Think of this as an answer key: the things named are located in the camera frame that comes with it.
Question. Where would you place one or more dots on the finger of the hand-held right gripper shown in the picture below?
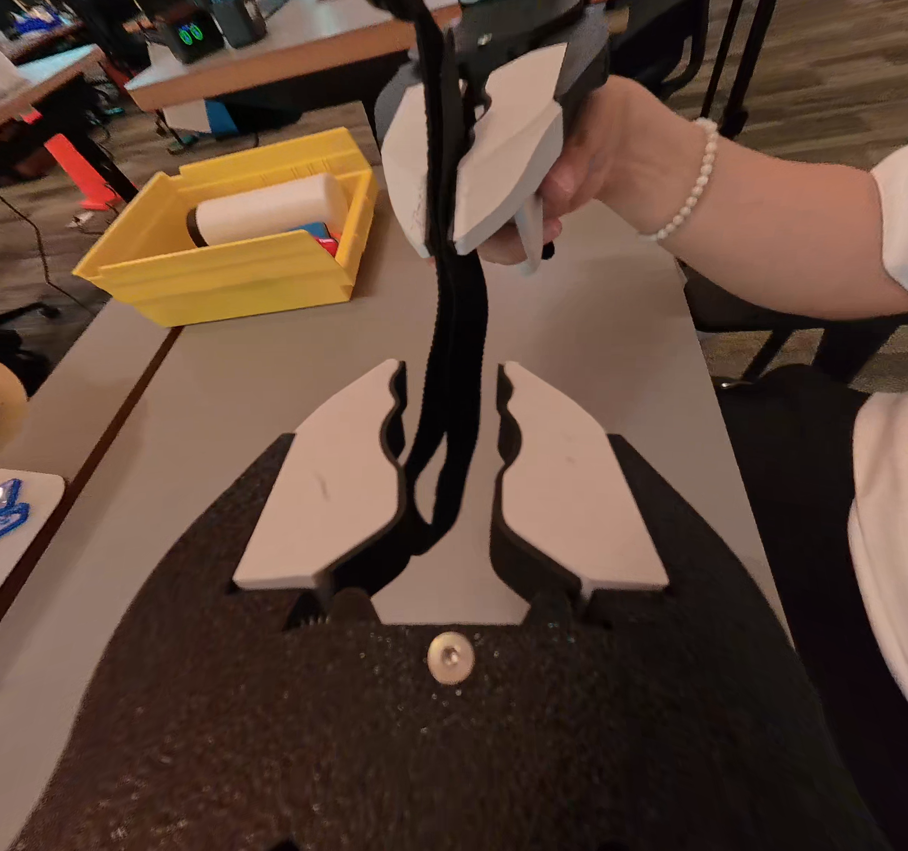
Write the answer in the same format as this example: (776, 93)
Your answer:
(504, 156)
(412, 170)

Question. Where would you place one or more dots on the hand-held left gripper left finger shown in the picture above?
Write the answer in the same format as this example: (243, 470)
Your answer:
(327, 511)

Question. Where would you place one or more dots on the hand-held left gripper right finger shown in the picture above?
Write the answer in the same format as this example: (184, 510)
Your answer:
(582, 511)

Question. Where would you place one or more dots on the red block with round knob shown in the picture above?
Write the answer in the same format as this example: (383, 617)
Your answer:
(329, 247)

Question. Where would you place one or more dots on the blue and black sponge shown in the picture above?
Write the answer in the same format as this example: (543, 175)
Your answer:
(315, 233)

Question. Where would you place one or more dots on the white cylinder with black cap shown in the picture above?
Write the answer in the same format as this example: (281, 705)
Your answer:
(270, 210)

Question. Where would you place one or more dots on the yellow plastic bin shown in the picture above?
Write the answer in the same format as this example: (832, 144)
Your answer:
(213, 284)

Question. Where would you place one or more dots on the person's right forearm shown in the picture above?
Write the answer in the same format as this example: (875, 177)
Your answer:
(795, 234)

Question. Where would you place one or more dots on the person's right hand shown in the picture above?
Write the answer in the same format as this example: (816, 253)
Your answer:
(596, 149)

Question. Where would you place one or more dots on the black office chair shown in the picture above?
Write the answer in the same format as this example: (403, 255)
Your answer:
(667, 7)

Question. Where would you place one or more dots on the grey desk with wooden edge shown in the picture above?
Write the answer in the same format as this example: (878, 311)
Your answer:
(327, 36)

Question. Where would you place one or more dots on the black tripod stand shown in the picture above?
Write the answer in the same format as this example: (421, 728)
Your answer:
(752, 36)

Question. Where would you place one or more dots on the small black box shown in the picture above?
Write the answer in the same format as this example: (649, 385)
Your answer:
(239, 17)

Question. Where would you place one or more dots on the black clock with green display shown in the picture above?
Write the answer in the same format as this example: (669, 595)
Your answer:
(187, 40)

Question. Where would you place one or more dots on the white stand base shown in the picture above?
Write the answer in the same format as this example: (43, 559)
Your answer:
(36, 539)

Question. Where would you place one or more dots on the blue clip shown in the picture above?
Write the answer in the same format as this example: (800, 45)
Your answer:
(12, 504)

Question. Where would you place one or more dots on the orange traffic cone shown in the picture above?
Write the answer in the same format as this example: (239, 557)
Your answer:
(85, 178)

